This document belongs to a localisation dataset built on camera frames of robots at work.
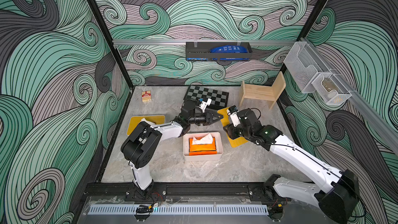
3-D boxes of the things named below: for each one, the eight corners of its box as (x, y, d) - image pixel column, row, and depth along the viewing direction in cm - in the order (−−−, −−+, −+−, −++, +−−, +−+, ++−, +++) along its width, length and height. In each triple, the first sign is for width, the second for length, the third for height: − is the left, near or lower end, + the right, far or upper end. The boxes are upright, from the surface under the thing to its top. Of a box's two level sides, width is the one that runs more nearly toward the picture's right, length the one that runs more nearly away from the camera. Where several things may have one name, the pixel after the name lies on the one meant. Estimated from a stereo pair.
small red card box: (142, 102, 113) (141, 100, 111) (142, 93, 119) (141, 91, 117) (151, 101, 114) (151, 99, 112) (151, 92, 120) (150, 90, 118)
